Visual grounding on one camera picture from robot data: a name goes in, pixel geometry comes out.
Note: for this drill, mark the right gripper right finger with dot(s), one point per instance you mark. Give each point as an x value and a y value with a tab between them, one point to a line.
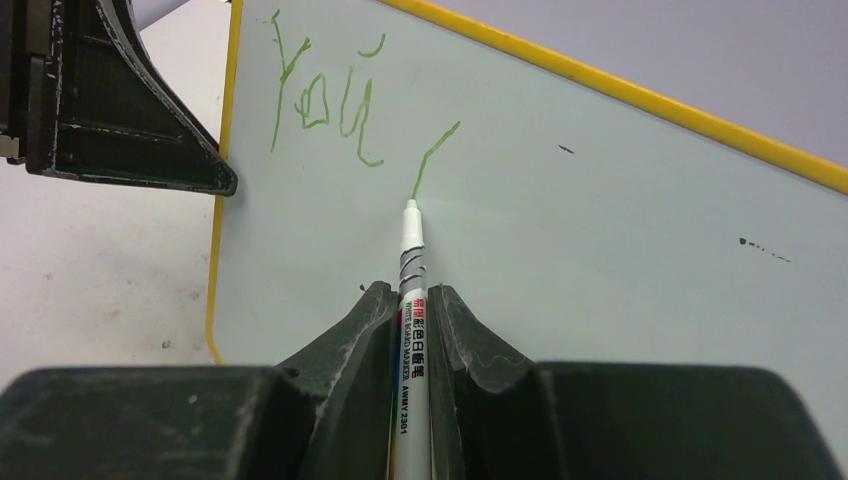
497	414

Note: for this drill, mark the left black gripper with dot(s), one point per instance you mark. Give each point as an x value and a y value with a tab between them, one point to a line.
81	100

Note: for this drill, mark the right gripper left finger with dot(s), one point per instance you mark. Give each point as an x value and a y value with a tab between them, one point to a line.
323	413

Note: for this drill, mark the yellow framed whiteboard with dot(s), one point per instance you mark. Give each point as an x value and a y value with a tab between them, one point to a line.
577	215

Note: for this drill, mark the white green marker pen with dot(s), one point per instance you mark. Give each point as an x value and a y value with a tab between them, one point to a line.
411	436

